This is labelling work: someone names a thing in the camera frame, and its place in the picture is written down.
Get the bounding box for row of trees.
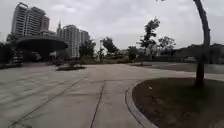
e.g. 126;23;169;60
79;35;178;63

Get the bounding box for low planting island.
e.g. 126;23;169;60
55;63;87;72

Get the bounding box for pale curved kerb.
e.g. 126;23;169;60
124;79;159;128

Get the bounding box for slender tall tree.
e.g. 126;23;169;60
137;17;161;66

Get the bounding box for grey high-rise building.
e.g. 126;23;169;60
55;21;91;59

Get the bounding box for grey paved plaza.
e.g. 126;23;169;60
0;63;224;128

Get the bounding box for dark round-roofed shelter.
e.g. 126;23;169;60
15;35;69;63

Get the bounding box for dark grass field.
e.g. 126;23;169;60
129;61;224;75

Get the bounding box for bare soil bed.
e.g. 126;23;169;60
132;77;224;128

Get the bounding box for leaning tree trunk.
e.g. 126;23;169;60
192;0;212;88

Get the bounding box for low dark building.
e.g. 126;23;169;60
173;43;224;65

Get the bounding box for tall high-rise building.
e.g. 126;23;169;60
10;2;51;37

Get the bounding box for dark bushes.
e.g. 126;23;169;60
0;33;19;66

